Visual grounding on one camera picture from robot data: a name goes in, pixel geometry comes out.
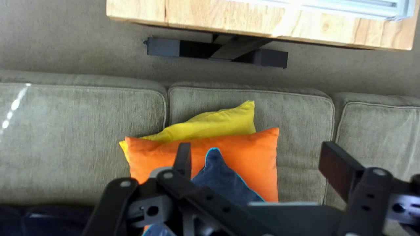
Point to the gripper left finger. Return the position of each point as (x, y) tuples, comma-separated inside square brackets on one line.
[(183, 193)]

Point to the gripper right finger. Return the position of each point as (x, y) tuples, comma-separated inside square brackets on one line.
[(367, 186)]

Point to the blue pillow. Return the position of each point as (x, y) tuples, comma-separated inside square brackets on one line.
[(221, 180)]

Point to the yellow pillow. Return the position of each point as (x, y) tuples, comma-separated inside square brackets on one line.
[(210, 126)]

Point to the orange pillow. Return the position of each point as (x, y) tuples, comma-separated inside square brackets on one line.
[(249, 160)]

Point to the beige fabric sofa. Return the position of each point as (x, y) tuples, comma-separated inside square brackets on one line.
[(65, 144)]

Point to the dark blue fabric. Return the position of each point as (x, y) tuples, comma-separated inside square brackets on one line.
[(42, 219)]

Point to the wooden table with black base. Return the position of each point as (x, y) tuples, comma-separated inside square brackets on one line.
[(262, 23)]

